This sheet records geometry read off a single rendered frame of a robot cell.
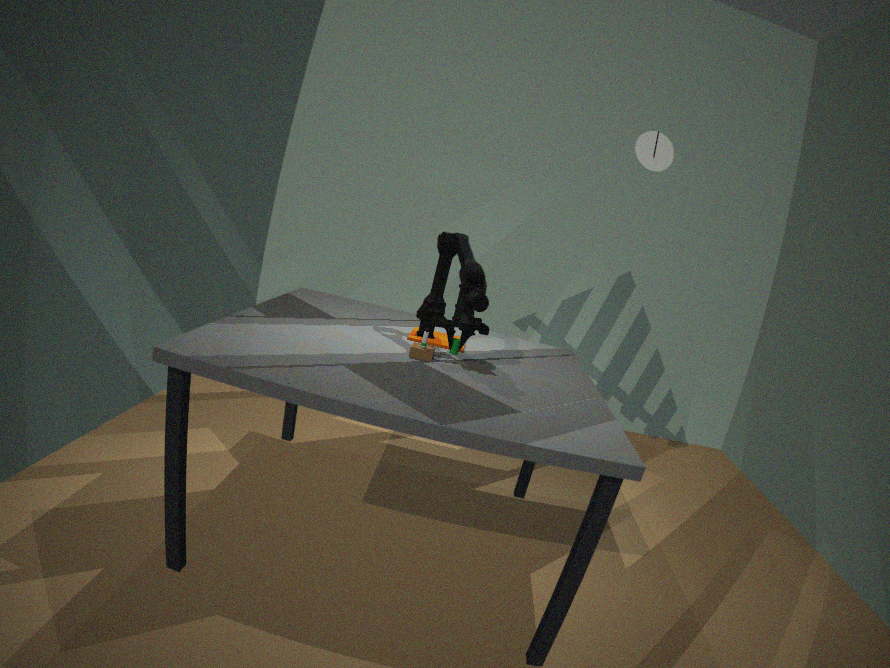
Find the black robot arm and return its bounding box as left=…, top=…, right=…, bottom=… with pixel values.
left=416, top=232, right=489, bottom=339

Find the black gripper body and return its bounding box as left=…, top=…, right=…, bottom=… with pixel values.
left=431, top=303, right=489, bottom=335

